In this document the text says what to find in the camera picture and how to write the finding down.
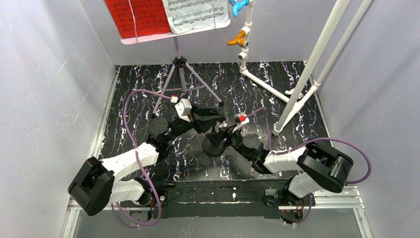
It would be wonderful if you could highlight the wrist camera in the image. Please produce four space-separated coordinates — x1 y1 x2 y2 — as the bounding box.
170 95 192 122
233 112 250 131

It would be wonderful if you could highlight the white sheet music page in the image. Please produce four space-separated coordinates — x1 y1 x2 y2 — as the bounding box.
162 0 231 35

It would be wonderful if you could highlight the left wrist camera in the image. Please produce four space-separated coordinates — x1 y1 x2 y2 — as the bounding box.
170 95 192 122

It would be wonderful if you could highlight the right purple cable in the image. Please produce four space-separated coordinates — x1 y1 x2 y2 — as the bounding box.
246 108 372 226

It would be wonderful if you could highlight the black microphone desk stand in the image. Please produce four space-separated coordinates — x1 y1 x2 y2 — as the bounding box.
202 130 230 157

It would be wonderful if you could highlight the blue tap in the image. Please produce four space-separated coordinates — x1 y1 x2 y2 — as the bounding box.
228 0 252 17

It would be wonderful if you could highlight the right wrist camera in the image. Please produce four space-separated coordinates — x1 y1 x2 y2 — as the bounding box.
233 112 250 131

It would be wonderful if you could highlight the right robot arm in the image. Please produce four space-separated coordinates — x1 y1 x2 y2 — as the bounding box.
221 129 354 206

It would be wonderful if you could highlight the lilac folding tripod stand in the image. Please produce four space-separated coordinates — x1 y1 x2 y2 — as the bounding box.
160 36 224 107

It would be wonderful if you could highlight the red sheet music page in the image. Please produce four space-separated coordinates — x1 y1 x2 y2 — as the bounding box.
105 0 171 39

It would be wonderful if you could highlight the lilac perforated music desk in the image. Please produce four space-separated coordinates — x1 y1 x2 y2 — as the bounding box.
119 0 232 45

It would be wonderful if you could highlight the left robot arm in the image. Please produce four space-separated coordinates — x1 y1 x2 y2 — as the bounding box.
67 103 226 216

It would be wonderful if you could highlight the white pvc pipe frame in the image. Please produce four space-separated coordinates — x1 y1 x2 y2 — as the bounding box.
238 0 372 136

